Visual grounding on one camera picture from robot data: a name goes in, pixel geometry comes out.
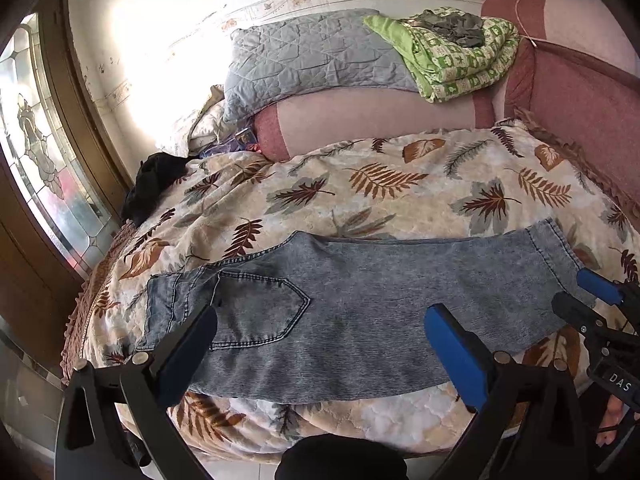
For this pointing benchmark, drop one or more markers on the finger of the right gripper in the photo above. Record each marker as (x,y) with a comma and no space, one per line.
(600,287)
(578,315)

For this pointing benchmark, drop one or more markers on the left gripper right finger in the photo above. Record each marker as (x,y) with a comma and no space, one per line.
(467,361)

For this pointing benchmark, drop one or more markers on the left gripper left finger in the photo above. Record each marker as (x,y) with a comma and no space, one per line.
(179,354)

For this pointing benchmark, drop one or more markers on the grey-blue denim pants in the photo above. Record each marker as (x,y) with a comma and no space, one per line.
(330,319)

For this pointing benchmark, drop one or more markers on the leaf-pattern fleece blanket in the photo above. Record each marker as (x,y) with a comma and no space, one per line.
(431,184)

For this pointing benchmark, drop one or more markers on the black garment pile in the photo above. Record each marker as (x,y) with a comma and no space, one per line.
(155,175)

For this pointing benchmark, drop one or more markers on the stained glass wooden door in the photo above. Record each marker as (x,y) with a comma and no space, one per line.
(62,183)

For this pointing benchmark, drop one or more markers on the pink sofa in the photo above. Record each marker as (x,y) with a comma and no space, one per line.
(575,84)

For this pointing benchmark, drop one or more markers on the cream cloth bag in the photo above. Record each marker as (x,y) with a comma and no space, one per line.
(208,126)

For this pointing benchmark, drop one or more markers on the green patterned folded quilt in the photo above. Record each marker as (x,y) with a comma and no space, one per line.
(442,70)

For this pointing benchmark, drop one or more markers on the dark grey garment on quilt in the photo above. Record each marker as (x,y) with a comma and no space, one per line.
(462,28)

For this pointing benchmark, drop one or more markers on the grey quilted pillow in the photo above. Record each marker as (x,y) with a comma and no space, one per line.
(310,53)

